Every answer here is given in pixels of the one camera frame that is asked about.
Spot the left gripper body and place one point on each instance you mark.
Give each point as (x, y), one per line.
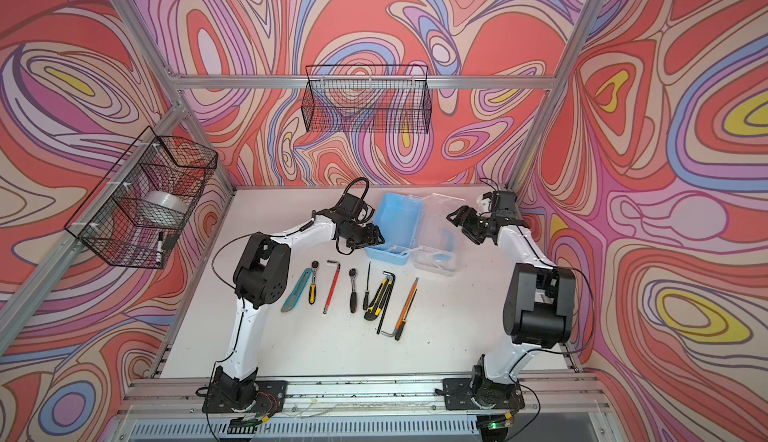
(362, 236)

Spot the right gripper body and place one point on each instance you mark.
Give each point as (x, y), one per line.
(478, 229)

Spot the blue plastic tool box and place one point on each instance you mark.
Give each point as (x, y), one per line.
(416, 230)

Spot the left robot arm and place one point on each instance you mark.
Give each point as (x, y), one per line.
(261, 277)

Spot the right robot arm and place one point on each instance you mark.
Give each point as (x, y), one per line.
(537, 311)

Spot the black hex key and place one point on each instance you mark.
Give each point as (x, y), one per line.
(387, 297)

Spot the red hex key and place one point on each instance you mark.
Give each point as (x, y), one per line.
(336, 274)

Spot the yellow black utility knife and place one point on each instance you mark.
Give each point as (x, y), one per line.
(377, 304)

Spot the orange black screwdriver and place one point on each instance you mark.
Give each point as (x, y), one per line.
(405, 311)

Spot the teal utility knife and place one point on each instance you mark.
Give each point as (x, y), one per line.
(295, 294)

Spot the silver tape roll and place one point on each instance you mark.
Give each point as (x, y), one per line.
(166, 200)

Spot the black marker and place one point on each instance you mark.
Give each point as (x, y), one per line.
(159, 249)

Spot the back wire basket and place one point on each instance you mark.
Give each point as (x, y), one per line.
(367, 98)

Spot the wire basket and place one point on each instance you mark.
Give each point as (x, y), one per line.
(367, 98)
(122, 230)

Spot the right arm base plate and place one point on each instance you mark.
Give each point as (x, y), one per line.
(460, 395)

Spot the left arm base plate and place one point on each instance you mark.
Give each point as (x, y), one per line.
(263, 397)

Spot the aluminium front rail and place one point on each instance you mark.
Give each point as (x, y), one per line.
(549, 406)

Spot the left wire basket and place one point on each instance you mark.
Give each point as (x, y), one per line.
(122, 230)

